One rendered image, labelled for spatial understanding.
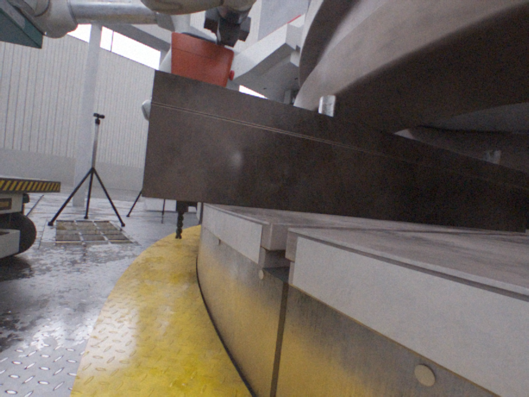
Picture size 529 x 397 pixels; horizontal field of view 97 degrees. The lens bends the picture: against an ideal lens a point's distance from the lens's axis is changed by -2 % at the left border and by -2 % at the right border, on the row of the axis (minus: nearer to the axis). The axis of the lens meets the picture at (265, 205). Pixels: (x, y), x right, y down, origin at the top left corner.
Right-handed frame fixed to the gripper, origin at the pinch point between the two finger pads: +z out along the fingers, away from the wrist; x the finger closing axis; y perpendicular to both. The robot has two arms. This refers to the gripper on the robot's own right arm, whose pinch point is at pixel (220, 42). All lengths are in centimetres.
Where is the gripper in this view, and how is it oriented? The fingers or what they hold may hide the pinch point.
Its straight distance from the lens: 98.8
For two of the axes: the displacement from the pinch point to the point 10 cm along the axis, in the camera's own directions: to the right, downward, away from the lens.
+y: 1.1, -9.9, -0.3
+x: -9.3, -0.9, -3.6
